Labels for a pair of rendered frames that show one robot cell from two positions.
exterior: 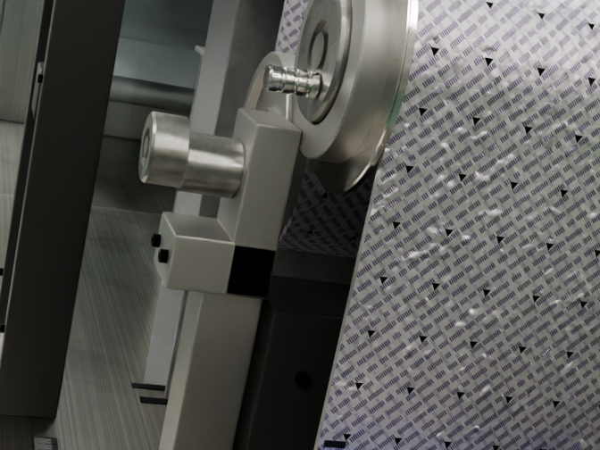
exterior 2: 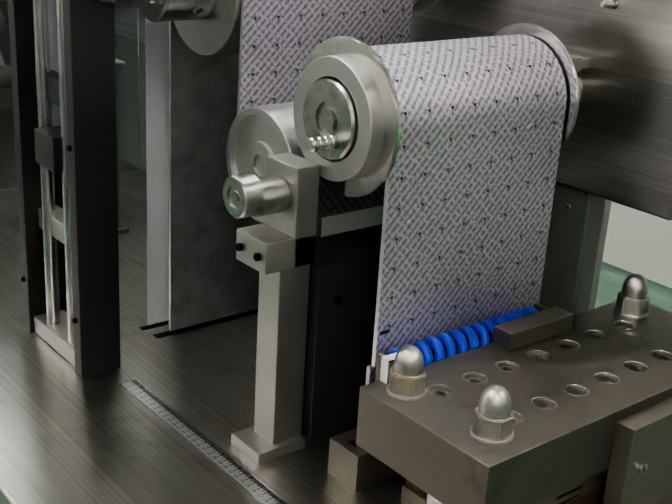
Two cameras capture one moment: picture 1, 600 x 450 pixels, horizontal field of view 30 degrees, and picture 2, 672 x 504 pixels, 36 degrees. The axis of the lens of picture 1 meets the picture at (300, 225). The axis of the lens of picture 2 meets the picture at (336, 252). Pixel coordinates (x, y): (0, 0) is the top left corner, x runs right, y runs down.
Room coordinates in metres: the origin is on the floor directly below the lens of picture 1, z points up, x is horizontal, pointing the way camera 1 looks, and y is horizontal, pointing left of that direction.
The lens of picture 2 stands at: (-0.27, 0.35, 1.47)
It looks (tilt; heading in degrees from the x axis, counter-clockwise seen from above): 21 degrees down; 338
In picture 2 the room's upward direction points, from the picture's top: 3 degrees clockwise
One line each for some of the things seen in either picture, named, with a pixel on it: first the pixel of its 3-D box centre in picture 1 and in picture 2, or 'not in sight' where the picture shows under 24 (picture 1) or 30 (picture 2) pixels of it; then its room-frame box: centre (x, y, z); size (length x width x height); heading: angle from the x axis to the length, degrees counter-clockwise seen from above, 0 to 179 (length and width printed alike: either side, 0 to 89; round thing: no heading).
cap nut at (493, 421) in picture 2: not in sight; (494, 410); (0.39, -0.07, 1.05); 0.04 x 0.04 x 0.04
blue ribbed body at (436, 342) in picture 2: not in sight; (470, 342); (0.56, -0.14, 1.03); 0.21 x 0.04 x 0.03; 108
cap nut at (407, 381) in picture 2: not in sight; (408, 368); (0.48, -0.03, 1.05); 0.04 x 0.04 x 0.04
